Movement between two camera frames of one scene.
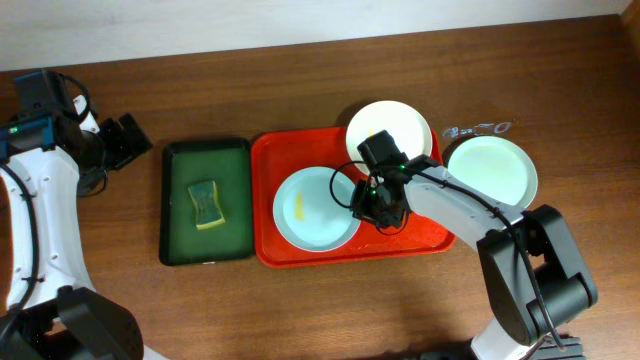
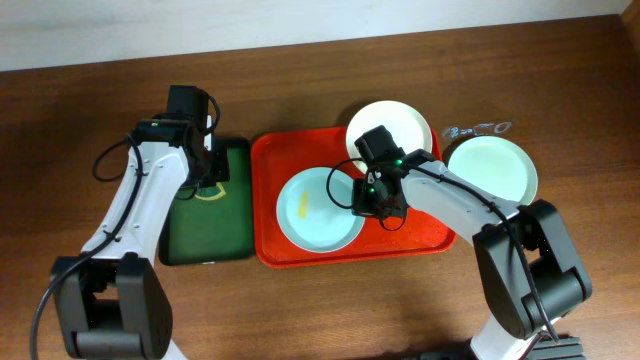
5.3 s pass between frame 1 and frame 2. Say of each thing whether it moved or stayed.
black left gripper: moved
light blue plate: stayed
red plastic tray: stayed
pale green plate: stayed
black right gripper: stayed
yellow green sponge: moved
